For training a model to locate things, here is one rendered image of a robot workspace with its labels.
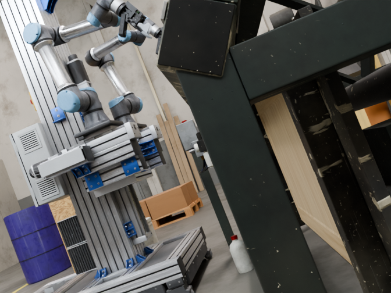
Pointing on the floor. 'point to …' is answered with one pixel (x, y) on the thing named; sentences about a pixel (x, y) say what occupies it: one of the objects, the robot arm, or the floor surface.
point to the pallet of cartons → (171, 204)
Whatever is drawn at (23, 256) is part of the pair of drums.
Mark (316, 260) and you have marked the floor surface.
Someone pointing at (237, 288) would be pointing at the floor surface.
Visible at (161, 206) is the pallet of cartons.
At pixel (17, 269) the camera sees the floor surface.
